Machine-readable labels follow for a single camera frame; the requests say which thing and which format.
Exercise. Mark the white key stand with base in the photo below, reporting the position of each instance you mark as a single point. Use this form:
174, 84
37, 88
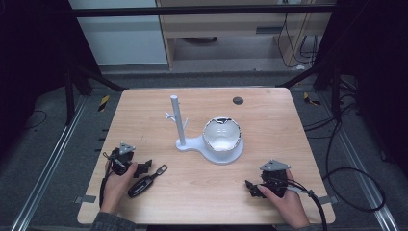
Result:
179, 128

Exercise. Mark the black metal stand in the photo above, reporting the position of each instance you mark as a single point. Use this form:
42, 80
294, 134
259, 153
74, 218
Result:
69, 96
335, 93

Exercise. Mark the dark curtain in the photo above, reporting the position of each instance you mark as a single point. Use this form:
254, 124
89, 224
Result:
35, 64
375, 70

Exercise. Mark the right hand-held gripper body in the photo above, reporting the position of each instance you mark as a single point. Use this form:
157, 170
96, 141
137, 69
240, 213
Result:
274, 179

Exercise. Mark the aluminium floor rail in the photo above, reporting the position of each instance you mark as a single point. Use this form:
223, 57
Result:
362, 166
48, 163

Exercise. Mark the yellow black hazard tape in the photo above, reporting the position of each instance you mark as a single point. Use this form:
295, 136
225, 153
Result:
103, 103
310, 99

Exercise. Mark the wooden desk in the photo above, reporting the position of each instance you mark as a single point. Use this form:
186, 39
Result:
224, 29

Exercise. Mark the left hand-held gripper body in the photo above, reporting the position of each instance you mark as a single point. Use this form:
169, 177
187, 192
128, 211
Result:
121, 160

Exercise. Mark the grey tape strip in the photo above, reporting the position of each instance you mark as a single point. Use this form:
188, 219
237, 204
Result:
328, 200
86, 199

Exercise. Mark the white cabinet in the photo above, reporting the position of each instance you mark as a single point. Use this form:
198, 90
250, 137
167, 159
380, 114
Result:
122, 38

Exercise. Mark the black horizontal bar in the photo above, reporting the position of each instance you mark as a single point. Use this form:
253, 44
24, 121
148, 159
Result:
198, 10

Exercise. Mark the person's right hand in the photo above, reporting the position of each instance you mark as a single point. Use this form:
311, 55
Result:
290, 208

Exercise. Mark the person's left hand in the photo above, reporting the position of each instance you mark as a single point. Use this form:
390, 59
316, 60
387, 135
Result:
114, 189

